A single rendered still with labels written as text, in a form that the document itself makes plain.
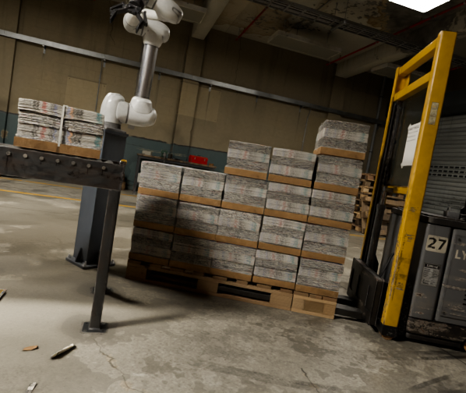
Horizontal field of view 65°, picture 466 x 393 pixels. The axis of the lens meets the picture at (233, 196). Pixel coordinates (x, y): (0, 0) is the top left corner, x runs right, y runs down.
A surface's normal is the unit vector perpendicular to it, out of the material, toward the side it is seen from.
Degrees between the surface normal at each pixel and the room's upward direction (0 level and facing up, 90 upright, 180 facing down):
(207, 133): 90
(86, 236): 90
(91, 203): 90
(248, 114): 90
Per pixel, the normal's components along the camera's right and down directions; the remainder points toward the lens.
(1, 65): 0.27, 0.11
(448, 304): -0.09, 0.05
